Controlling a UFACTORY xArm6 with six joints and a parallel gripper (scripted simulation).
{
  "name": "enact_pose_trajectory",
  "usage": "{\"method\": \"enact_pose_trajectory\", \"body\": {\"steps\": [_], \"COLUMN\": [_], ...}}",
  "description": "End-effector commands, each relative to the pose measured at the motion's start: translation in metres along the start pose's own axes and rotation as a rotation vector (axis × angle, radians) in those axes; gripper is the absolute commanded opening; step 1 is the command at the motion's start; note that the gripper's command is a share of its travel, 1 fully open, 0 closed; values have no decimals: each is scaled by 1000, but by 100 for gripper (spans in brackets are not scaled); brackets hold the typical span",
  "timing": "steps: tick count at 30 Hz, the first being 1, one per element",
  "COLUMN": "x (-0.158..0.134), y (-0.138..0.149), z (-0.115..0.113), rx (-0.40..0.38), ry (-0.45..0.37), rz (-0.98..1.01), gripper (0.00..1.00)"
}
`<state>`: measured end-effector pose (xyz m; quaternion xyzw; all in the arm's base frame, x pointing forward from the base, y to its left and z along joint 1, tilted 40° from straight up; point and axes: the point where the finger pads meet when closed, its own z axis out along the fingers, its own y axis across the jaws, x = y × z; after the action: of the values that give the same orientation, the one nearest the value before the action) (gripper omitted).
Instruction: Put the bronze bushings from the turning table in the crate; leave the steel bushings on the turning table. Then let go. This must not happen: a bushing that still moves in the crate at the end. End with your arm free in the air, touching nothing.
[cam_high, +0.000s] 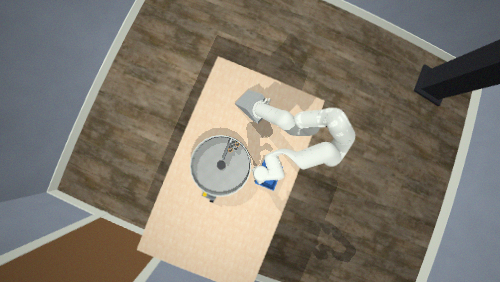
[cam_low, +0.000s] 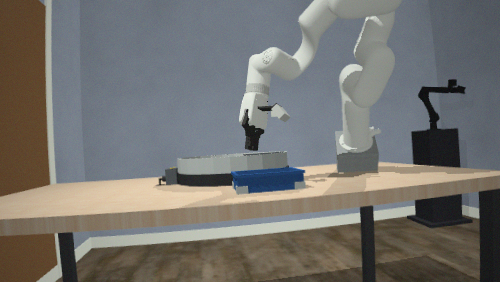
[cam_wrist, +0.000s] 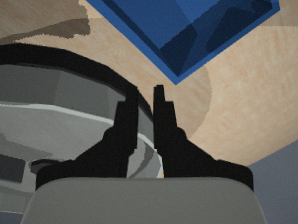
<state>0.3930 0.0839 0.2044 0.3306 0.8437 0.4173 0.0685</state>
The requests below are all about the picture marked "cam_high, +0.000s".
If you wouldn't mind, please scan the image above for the blue square tray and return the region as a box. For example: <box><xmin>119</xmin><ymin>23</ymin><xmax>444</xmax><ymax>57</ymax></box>
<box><xmin>255</xmin><ymin>160</ymin><xmax>278</xmax><ymax>190</ymax></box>

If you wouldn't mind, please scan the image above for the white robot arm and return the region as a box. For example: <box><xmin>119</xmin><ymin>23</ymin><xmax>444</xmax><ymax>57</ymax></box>
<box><xmin>252</xmin><ymin>99</ymin><xmax>356</xmax><ymax>181</ymax></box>

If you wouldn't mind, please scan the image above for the grey round turning table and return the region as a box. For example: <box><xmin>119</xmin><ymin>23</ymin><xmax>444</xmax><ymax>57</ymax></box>
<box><xmin>190</xmin><ymin>135</ymin><xmax>251</xmax><ymax>203</ymax></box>

